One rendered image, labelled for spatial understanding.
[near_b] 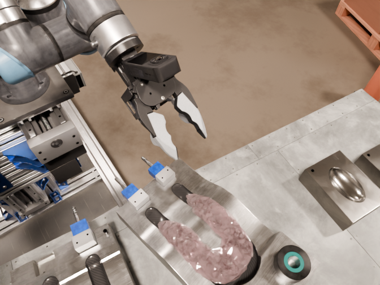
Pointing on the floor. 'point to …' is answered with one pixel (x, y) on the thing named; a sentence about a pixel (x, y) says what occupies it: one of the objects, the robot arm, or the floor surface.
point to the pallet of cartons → (354, 7)
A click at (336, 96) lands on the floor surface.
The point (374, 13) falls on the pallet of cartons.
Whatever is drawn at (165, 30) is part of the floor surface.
